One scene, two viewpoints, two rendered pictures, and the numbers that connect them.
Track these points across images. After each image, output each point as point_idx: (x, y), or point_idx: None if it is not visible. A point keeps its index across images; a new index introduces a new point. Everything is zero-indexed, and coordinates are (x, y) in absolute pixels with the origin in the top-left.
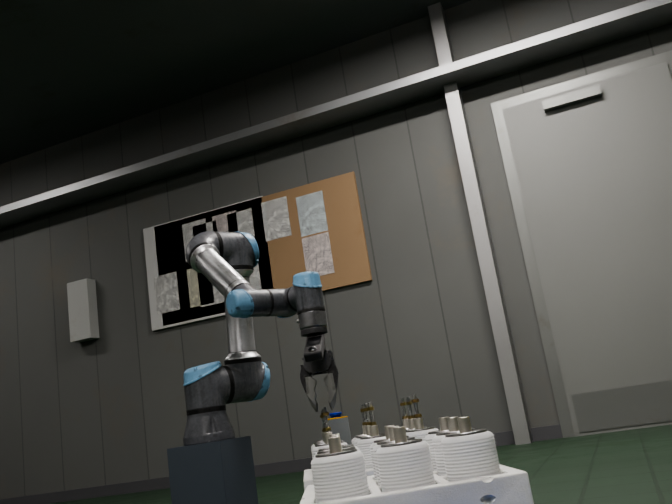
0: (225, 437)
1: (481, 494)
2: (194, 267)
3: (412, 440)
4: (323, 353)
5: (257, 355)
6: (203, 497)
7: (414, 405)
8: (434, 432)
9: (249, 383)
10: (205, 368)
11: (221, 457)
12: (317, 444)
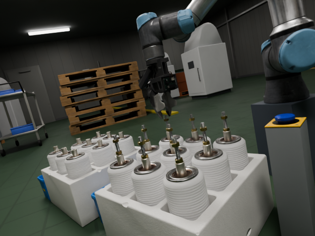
0: (266, 101)
1: None
2: None
3: (76, 144)
4: (142, 84)
5: (275, 31)
6: None
7: (117, 143)
8: (79, 152)
9: (274, 60)
10: (261, 47)
11: (252, 115)
12: (178, 135)
